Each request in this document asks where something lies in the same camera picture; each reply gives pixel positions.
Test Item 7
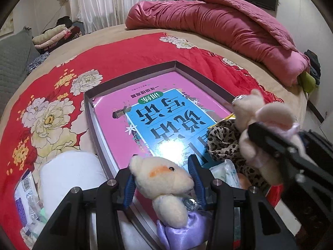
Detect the blue white wipes pack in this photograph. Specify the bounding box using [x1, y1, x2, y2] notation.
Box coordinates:
[14, 170, 47, 249]

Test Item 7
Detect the cream plush bear pink bow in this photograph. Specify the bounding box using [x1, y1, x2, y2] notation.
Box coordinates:
[231, 88, 308, 185]

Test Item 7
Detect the leopard print scrunchie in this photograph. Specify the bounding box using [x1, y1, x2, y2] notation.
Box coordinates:
[207, 119, 270, 194]

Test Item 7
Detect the cream plush bear purple bow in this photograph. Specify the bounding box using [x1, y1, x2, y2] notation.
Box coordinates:
[129, 155, 211, 249]

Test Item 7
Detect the beige makeup sponge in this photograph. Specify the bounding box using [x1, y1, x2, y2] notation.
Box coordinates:
[237, 173, 252, 190]

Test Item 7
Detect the green white tissue pack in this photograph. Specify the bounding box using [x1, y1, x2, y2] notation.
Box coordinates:
[209, 159, 241, 189]

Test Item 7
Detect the yellow cartoon tissue pack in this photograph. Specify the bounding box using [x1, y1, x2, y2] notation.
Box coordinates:
[220, 113, 235, 122]

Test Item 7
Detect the white toilet paper roll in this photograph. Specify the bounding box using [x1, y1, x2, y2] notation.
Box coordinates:
[39, 151, 107, 218]

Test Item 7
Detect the green cloth item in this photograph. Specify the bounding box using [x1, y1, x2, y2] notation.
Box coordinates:
[297, 71, 316, 94]

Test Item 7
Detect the dark clothes pile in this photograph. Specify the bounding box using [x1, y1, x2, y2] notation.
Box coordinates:
[304, 50, 321, 86]

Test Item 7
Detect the red floral blanket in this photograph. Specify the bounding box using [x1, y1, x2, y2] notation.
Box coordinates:
[1, 29, 286, 249]

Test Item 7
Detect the dark shallow cardboard box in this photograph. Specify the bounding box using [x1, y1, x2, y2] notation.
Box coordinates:
[83, 60, 236, 250]

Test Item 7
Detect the pink and blue book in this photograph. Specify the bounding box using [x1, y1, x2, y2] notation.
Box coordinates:
[92, 70, 235, 214]

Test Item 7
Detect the pink folded quilt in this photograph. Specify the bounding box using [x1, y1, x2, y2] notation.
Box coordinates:
[125, 0, 310, 86]

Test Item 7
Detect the blue patterned cloth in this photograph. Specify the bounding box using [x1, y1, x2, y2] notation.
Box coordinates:
[26, 52, 50, 74]

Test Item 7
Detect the grey quilted headboard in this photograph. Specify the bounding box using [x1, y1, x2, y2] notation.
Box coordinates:
[0, 27, 40, 113]

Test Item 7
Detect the stack of folded clothes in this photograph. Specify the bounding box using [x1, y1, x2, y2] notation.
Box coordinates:
[32, 16, 85, 54]

